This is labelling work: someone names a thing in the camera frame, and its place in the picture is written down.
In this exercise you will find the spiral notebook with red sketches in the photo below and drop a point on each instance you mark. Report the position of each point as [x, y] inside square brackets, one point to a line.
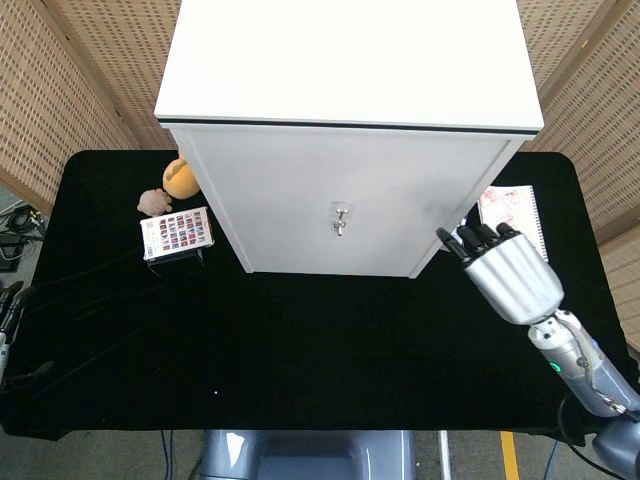
[507, 202]

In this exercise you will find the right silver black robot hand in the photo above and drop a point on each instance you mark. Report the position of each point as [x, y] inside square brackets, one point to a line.
[520, 280]

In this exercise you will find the black velvet tablecloth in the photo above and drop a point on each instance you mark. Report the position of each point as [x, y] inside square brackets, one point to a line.
[280, 340]

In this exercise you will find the white box with picture grid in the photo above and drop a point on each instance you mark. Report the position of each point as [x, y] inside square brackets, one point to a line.
[175, 234]

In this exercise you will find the white cabinet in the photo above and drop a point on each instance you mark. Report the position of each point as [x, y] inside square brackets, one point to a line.
[345, 100]

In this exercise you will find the small white blue booklet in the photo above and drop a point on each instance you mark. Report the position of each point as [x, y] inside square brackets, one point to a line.
[461, 222]

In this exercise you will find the silver keys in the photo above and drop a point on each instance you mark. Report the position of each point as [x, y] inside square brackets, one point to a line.
[340, 226]

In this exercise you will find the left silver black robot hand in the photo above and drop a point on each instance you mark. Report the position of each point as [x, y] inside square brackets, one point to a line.
[7, 310]

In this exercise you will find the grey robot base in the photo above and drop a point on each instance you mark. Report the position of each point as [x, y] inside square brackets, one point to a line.
[305, 457]

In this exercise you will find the brown plush toy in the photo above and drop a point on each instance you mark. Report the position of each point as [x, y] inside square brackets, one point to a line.
[154, 201]

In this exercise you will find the black display stand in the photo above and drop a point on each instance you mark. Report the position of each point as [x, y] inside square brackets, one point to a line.
[175, 264]

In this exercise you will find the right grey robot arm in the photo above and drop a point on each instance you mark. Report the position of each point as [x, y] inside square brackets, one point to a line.
[585, 370]

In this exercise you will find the woven bamboo screen panel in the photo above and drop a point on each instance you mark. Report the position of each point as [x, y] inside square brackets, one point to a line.
[595, 100]
[60, 90]

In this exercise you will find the orange plush toy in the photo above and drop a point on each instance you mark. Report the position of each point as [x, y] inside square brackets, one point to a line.
[180, 180]

